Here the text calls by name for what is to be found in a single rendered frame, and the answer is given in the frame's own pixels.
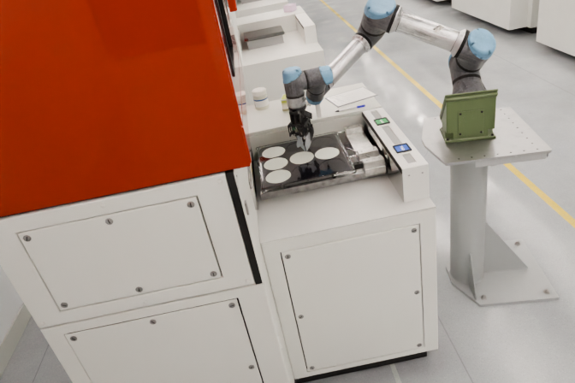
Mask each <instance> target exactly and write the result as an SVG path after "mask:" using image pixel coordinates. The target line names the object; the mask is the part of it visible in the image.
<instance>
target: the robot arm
mask: <svg viewBox="0 0 575 383"><path fill-rule="evenodd" d="M386 32H387V33H392V32H399V33H401V34H404V35H406V36H408V37H411V38H415V39H417V40H420V41H423V42H425V43H427V44H431V45H434V46H436V47H438V48H441V49H444V50H447V51H450V52H451V54H450V56H449V58H448V66H449V69H450V74H451V79H452V84H453V92H452V94H457V93H465V92H472V91H486V90H487V89H486V88H485V86H484V84H483V82H482V80H481V74H480V69H481V68H482V66H483V65H484V63H486V61H488V59H489V58H490V57H491V56H492V55H493V52H494V51H495V47H496V42H495V38H494V36H493V34H492V33H491V32H489V31H488V30H486V29H483V28H478V29H474V30H472V31H469V30H467V29H464V30H462V31H457V30H455V29H453V28H450V27H446V26H444V25H441V24H438V23H436V22H434V21H429V20H427V19H425V18H422V17H419V16H417V15H413V14H410V13H408V12H406V11H404V10H403V9H402V7H401V6H400V5H398V4H396V2H395V0H368V1H367V3H366V5H365V8H364V13H363V17H362V20H361V23H360V26H359V29H358V31H357V32H356V33H355V34H354V35H353V37H352V41H351V43H350V44H349V45H348V46H347V47H346V48H345V49H344V50H343V51H342V52H341V53H340V54H339V55H338V56H337V57H336V58H335V59H334V60H333V61H332V62H331V63H330V64H329V65H326V66H319V67H317V68H311V69H306V70H302V71H301V70H300V67H296V66H294V67H289V68H285V69H284V70H283V71H282V79H283V84H284V89H285V93H286V99H287V106H288V109H289V115H290V122H289V124H288V125H287V128H288V132H289V128H290V131H291V127H292V131H291V132H289V137H291V135H292V134H293V135H294V136H295V137H296V138H297V143H296V145H297V147H298V148H299V147H301V148H302V149H303V150H304V151H308V149H309V148H310V145H311V141H312V138H313V134H314V128H313V124H311V120H310V119H312V113H311V112H308V111H306V110H305V109H306V102H305V100H307V102H308V103H309V104H312V105H318V104H320V103H321V102H322V101H323V97H324V96H325V94H326V93H327V92H328V91H329V90H330V89H331V88H332V87H333V86H334V85H335V84H336V83H337V81H338V80H339V79H340V78H341V77H342V76H343V75H344V74H345V73H346V72H347V71H348V70H349V68H350V67H351V66H352V65H353V64H354V63H355V62H356V61H357V60H358V59H359V58H360V57H361V56H362V55H363V54H364V53H367V52H369V51H370V50H371V49H372V48H373V47H374V45H375V44H376V43H377V42H378V41H379V40H380V39H381V38H382V37H383V35H384V34H385V33H386ZM304 90H306V93H305V91H304ZM305 95H306V97H305ZM304 136H305V141H304V139H303V137H304Z"/></svg>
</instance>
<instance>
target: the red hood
mask: <svg viewBox="0 0 575 383"><path fill-rule="evenodd" d="M251 162H252V157H251V147H250V139H249V129H248V120H247V111H246V94H245V84H244V75H243V71H242V67H241V63H240V56H239V52H238V49H237V44H236V41H235V36H234V29H233V26H232V19H231V15H230V11H229V7H228V0H0V217H2V216H6V215H13V214H18V213H22V212H27V211H31V210H35V209H42V208H47V207H51V206H56V205H60V204H65V203H72V202H76V201H80V200H85V199H89V198H94V197H102V196H105V195H110V194H114V193H118V192H126V191H131V190H135V189H139V188H143V187H147V186H155V185H160V184H164V183H169V182H172V181H177V180H184V179H189V178H193V177H198V176H201V175H206V174H213V173H218V172H222V171H227V170H231V169H237V168H244V167H249V166H251Z"/></svg>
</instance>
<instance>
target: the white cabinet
mask: <svg viewBox="0 0 575 383"><path fill-rule="evenodd" d="M260 245H261V249H262V252H263V256H264V262H265V266H266V269H267V273H268V276H269V279H270V285H271V289H272V292H273V296H274V299H275V303H276V309H277V313H278V316H279V320H280V323H281V327H282V333H283V337H284V340H285V344H286V347H287V353H288V357H289V361H290V364H291V368H292V371H293V377H294V378H295V379H296V380H297V383H304V382H308V381H312V380H320V379H323V378H328V377H332V376H336V375H340V374H348V373H351V372H356V371H360V370H364V369H368V368H375V367H380V366H384V365H388V364H392V363H397V362H404V361H408V360H412V359H416V358H420V357H425V356H427V351H432V350H436V349H438V315H437V269H436V208H433V209H425V210H420V211H416V212H412V213H408V214H404V215H396V216H392V217H388V218H383V219H379V220H374V221H367V222H363V223H359V224H354V225H350V226H346V227H338V228H334V229H329V230H326V231H321V232H317V233H309V234H306V235H301V236H297V237H292V238H288V239H281V240H277V241H272V242H268V243H263V244H260Z"/></svg>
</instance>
